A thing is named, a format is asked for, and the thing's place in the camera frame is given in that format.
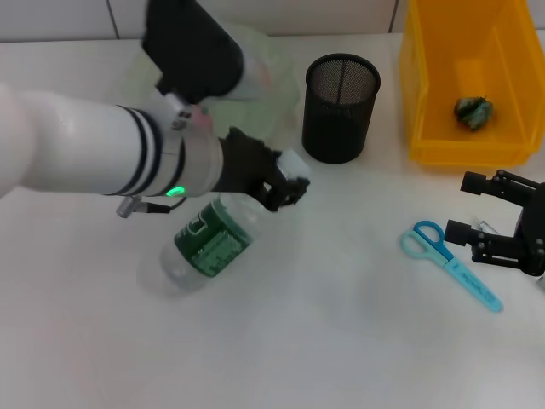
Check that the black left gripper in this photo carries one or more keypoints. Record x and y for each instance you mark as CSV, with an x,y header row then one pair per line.
x,y
247,166

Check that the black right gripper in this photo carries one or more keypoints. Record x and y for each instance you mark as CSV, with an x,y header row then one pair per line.
x,y
534,230

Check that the white grey clear pen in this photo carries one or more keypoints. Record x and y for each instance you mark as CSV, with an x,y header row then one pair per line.
x,y
483,225

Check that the blue scissors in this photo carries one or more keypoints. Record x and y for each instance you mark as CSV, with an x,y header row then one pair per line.
x,y
468,281

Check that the pink peach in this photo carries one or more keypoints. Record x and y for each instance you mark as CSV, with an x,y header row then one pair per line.
x,y
203,119

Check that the green label water bottle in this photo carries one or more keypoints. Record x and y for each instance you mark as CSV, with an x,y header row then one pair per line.
x,y
204,251

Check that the green plastic wrapper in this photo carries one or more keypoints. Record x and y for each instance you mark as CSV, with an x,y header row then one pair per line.
x,y
472,113

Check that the black mesh pen holder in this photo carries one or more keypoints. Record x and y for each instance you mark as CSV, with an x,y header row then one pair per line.
x,y
336,128

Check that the green glass fruit bowl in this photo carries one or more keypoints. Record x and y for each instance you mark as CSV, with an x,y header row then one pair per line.
x,y
277,85

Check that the yellow plastic storage bin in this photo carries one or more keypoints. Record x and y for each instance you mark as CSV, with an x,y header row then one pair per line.
x,y
438,106

